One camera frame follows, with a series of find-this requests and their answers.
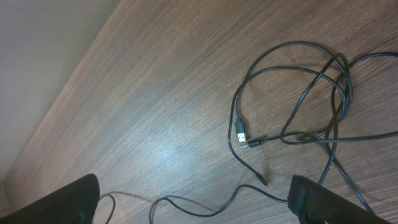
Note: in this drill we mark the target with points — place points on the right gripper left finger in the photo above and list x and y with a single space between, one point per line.
73 203

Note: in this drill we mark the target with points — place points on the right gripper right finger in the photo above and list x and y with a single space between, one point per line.
312 203

